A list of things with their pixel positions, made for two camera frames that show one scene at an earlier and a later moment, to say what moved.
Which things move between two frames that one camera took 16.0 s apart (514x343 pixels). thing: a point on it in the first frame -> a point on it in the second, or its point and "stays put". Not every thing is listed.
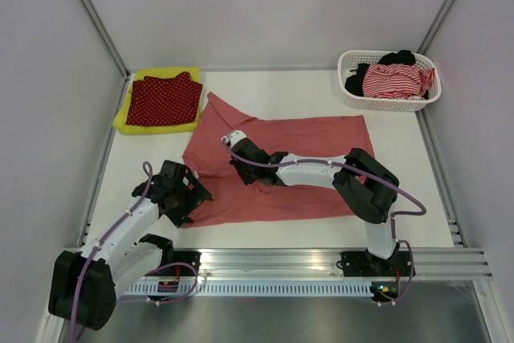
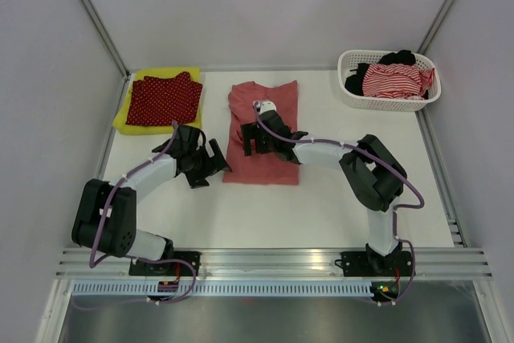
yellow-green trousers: [120, 124] stays put
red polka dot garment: [164, 100] stays put
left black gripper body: [186, 201] -> [199, 168]
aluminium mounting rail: [303, 263] stays put
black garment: [354, 84] stays put
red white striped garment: [399, 81] stays put
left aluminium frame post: [95, 17] stays put
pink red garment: [316, 136] -> [259, 168]
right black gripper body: [247, 173] -> [264, 144]
